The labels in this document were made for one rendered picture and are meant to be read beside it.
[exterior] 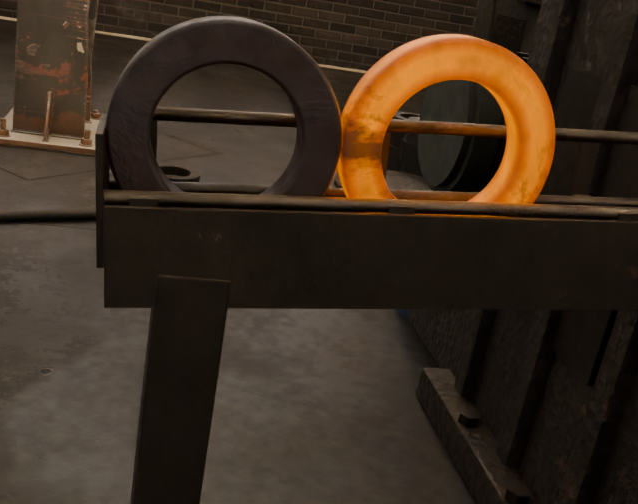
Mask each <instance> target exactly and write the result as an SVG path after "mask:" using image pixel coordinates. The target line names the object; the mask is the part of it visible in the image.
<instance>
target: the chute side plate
mask: <svg viewBox="0 0 638 504"><path fill-rule="evenodd" d="M103 237H104V308H154V301H155V292H156V283H157V277H158V275H170V276H181V277H193V278H205V279H217V280H228V281H231V287H230V294H229V301H228V308H272V309H504V310H638V221H627V220H593V219H559V218H525V217H491V216H457V215H423V214H389V213H355V212H321V211H287V210H253V209H219V208H185V207H151V206H117V205H104V207H103Z"/></svg>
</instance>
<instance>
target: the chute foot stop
mask: <svg viewBox="0 0 638 504"><path fill-rule="evenodd" d="M106 120H107V114H106V113H103V114H102V115H101V118H100V121H99V124H98V127H97V130H96V133H95V179H96V267H97V268H104V237H103V207H104V189H106V190H109V160H108V156H107V149H106Z"/></svg>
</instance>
